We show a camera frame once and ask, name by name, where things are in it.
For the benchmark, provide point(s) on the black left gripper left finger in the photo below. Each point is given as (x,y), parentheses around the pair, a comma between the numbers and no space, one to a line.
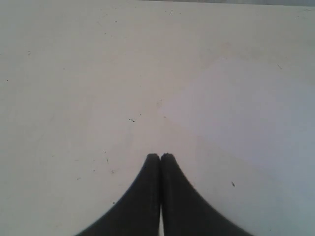
(137,212)

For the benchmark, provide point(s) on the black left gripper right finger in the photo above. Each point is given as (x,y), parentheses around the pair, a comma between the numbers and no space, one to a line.
(184,211)

